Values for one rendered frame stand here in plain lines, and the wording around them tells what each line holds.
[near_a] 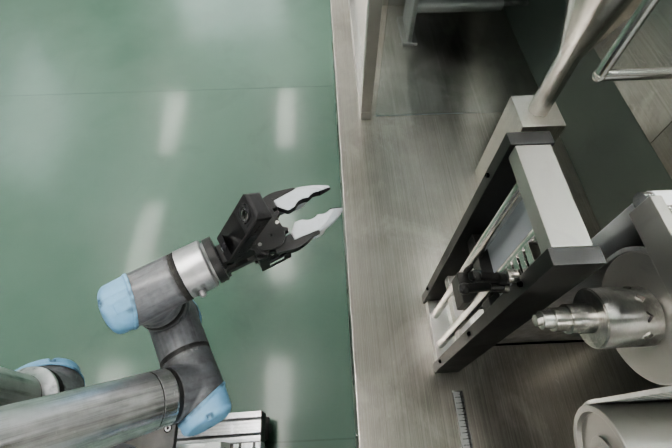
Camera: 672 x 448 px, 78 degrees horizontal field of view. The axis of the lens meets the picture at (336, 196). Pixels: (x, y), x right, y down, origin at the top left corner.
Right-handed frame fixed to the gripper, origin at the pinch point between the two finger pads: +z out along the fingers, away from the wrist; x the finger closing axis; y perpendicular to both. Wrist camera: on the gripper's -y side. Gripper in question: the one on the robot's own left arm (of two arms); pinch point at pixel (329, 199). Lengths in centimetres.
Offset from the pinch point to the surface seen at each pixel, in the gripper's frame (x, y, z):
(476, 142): -10, 36, 55
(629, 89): 5, 7, 72
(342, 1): -86, 46, 57
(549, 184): 18.0, -22.8, 14.5
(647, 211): 25.0, -24.5, 19.7
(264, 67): -160, 147, 50
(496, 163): 12.1, -17.8, 14.9
